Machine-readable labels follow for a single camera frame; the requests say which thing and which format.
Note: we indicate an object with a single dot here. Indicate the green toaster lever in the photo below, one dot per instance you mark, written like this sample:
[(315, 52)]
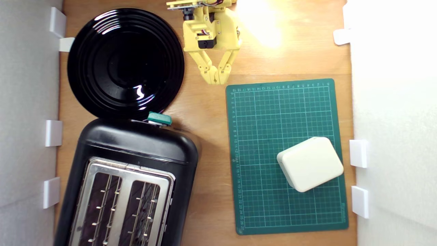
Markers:
[(159, 118)]

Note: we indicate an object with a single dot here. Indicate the black two-slot toaster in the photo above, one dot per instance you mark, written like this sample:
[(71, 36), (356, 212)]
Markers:
[(136, 143)]

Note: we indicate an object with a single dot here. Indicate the green cutting mat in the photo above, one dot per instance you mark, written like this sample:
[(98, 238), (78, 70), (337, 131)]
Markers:
[(259, 119)]

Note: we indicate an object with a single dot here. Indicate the black round plate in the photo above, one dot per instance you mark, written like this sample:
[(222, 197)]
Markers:
[(119, 61)]

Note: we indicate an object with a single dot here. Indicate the white block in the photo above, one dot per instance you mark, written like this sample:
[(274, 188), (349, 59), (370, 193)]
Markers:
[(310, 164)]

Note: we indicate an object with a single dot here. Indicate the white wall clip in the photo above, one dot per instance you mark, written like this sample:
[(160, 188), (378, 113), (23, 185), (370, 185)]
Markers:
[(51, 192), (66, 44), (358, 153), (360, 201), (58, 22), (341, 36), (54, 133)]

